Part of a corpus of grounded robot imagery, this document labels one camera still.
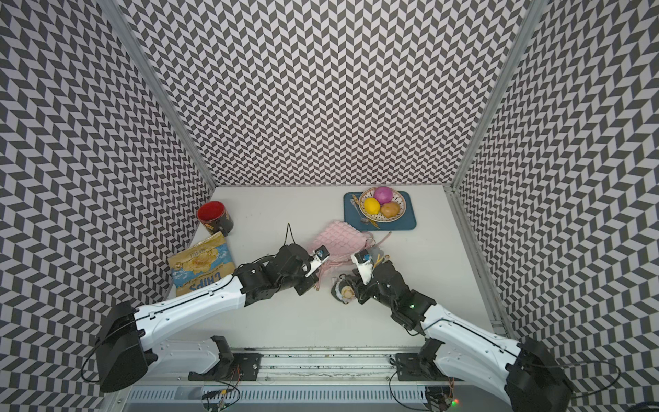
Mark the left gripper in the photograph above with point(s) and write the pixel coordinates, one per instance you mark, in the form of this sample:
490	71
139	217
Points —
310	281

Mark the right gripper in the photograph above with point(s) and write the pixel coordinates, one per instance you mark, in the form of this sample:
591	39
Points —
359	288

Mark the grey yellow plush keychain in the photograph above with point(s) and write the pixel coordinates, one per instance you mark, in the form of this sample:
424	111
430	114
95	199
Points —
343	289

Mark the pink knitted bag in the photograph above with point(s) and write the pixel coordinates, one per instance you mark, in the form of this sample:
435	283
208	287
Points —
342	241

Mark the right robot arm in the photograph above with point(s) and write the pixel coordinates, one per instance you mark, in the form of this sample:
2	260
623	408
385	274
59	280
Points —
523	374

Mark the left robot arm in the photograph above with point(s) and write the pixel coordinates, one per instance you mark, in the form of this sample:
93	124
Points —
124	346

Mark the chips bag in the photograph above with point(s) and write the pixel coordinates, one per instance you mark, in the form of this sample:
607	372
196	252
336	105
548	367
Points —
199	266

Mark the teal tray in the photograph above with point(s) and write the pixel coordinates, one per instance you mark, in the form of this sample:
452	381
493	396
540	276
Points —
356	215

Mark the brown potato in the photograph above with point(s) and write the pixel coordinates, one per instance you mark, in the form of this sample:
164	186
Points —
390	210

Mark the yellow lemon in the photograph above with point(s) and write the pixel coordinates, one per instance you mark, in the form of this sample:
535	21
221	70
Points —
372	206

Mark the patterned bowl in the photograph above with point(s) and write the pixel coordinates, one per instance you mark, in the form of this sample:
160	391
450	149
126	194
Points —
397	198

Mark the purple fruit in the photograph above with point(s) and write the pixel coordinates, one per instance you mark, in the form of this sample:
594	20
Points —
383	194

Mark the gold spoon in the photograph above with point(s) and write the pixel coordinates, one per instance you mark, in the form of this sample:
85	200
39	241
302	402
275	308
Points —
372	223

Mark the red black cup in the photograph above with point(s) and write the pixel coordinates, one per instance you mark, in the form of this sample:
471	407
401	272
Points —
215	217

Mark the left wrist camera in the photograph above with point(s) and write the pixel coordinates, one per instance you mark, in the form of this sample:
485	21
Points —
318	258

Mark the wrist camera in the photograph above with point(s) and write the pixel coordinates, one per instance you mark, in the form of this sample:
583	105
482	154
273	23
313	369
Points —
318	258
364	264

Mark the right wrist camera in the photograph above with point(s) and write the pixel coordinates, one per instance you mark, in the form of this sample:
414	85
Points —
364	264

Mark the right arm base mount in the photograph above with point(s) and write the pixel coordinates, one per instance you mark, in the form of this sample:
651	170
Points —
419	366

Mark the aluminium front rail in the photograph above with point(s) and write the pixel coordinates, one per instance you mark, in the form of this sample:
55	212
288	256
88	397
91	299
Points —
176	359

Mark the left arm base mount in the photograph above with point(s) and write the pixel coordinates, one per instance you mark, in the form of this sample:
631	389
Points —
230	366

